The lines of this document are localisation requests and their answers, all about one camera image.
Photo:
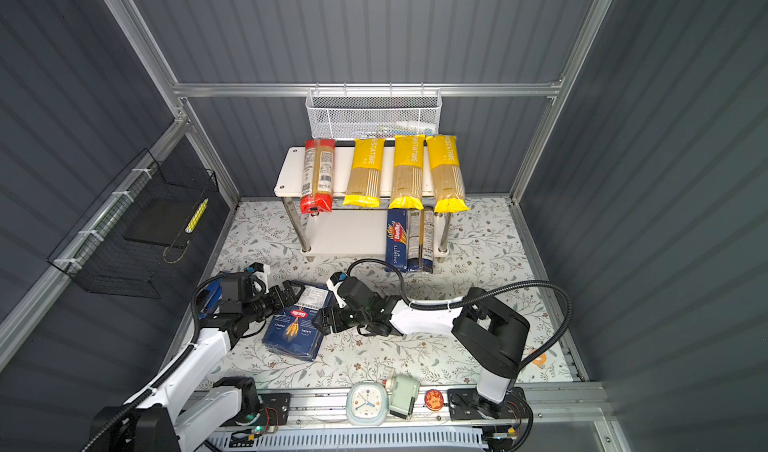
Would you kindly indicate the mint alarm clock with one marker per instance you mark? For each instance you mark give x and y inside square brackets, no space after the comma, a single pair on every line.
[367,404]

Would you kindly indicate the red-ended spaghetti bag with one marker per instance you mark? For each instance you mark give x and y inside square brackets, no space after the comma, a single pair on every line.
[317,176]

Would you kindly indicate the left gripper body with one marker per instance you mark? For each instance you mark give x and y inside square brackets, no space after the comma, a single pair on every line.
[255,309]

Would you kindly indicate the yellow Pastatime spaghetti bag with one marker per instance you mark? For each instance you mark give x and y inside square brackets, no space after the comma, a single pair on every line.
[363,188]

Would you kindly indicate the wide blue Barilla pasta box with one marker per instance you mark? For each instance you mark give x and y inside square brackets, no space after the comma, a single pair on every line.
[291,332]

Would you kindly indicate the blue handled tool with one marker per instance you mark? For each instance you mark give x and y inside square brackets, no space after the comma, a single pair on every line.
[207,298]

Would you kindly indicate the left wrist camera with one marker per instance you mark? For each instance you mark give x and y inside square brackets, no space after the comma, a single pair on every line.
[259,275]

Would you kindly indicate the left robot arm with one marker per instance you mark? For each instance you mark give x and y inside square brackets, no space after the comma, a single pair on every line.
[157,418]

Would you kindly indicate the red round badge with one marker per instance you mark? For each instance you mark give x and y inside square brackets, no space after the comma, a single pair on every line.
[434,400]

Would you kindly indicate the blue-ended clear spaghetti bag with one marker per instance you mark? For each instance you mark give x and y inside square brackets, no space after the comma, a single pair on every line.
[420,240]

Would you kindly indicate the orange tape roll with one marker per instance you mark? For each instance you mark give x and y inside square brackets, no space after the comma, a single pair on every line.
[540,361]

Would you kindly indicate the white tube in basket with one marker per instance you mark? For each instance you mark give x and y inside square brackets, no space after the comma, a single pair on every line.
[417,127]

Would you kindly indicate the white wire mesh basket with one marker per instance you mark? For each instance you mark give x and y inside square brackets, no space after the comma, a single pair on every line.
[345,117]

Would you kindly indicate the mint green timer device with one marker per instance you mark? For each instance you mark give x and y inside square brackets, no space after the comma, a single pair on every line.
[403,391]

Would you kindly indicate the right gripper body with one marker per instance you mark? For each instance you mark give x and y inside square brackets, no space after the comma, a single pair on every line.
[351,318]

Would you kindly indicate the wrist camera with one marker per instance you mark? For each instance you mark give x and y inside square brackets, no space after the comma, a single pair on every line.
[259,275]
[333,284]

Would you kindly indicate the black wire basket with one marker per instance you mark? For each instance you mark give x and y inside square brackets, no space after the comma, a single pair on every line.
[134,243]

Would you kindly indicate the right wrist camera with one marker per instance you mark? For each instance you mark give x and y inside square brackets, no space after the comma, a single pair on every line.
[333,284]

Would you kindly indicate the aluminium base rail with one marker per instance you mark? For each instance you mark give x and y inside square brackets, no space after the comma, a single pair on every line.
[342,408]

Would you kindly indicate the narrow blue Barilla spaghetti box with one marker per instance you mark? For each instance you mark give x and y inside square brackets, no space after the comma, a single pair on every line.
[396,239]

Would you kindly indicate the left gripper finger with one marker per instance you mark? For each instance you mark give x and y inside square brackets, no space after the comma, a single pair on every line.
[274,304]
[288,293]

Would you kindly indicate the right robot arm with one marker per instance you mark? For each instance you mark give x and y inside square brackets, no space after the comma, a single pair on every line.
[493,333]

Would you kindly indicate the yellow green marker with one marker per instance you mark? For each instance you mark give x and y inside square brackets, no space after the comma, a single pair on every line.
[196,217]

